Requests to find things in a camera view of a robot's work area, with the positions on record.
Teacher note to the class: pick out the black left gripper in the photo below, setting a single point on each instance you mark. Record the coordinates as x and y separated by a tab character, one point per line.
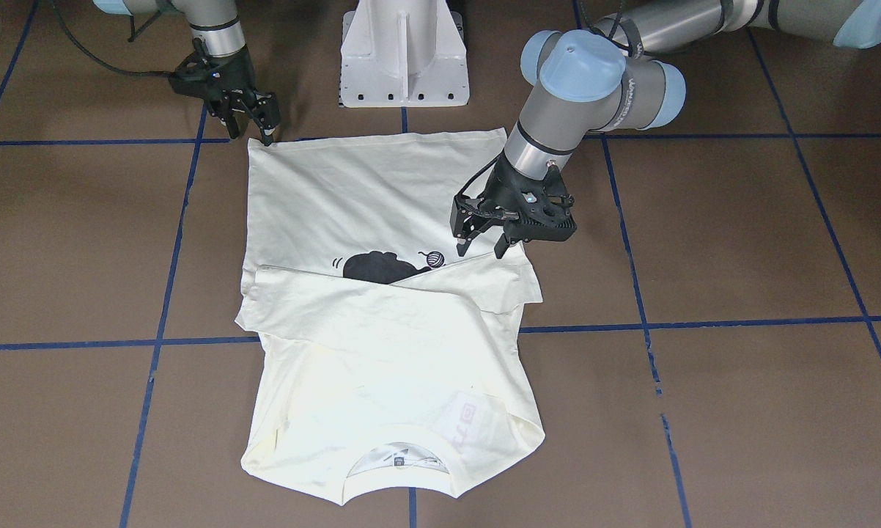
500	186

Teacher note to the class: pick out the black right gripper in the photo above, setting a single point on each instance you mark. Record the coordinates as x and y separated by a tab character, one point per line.
233	73

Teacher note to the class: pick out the cream long-sleeve cat shirt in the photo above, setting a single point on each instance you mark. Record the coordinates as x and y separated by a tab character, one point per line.
389	359

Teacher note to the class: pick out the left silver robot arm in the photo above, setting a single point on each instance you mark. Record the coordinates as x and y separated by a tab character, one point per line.
609	77

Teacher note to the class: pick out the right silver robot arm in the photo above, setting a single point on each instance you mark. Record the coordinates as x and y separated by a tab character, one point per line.
215	23

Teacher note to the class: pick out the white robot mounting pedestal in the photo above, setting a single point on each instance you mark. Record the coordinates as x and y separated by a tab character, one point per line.
403	54

